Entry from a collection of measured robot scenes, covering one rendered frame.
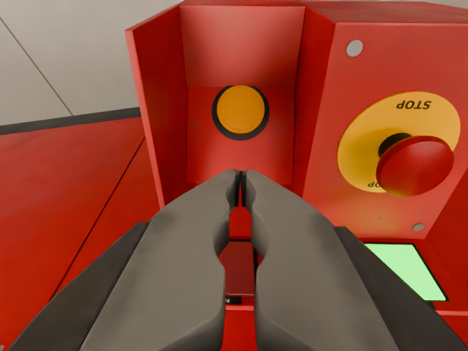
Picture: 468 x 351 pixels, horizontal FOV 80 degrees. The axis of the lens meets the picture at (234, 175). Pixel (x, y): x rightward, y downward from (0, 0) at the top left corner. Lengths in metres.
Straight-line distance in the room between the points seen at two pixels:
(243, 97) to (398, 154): 0.12
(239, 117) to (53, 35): 0.93
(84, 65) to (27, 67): 0.19
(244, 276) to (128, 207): 0.40
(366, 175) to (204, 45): 0.15
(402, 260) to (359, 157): 0.09
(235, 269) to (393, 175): 0.12
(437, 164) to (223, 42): 0.16
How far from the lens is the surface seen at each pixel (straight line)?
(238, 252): 0.22
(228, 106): 0.23
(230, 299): 0.20
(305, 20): 0.24
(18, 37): 1.17
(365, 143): 0.19
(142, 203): 0.57
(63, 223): 0.62
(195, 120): 0.24
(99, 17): 1.03
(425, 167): 0.18
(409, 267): 0.25
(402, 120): 0.20
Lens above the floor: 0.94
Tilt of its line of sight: 54 degrees down
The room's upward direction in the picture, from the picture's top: 178 degrees counter-clockwise
